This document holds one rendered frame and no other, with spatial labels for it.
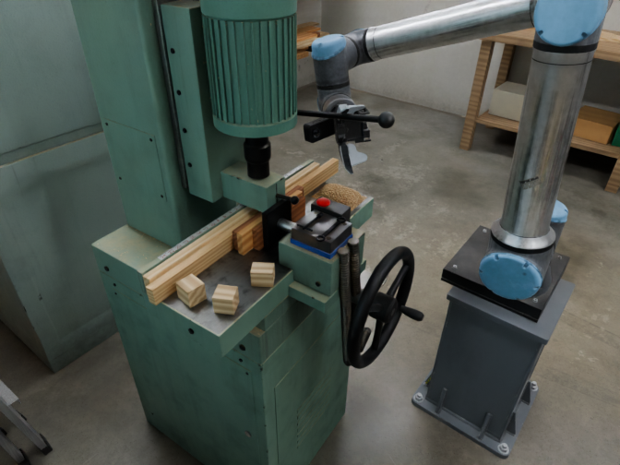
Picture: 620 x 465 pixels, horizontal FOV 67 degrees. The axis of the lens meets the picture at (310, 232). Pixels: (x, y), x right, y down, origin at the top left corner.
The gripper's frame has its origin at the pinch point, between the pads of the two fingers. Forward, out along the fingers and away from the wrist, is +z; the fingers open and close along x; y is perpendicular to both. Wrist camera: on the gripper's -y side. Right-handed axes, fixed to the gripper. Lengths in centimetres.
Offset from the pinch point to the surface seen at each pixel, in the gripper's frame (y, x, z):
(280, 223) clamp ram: -17.2, 14.3, 6.2
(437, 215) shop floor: 73, 107, -145
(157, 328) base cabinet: -54, 44, -1
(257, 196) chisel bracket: -21.2, 8.7, 2.5
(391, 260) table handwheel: 4.5, 18.5, 20.6
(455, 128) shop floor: 131, 101, -273
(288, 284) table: -17.1, 23.8, 16.5
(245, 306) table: -25.6, 20.9, 25.6
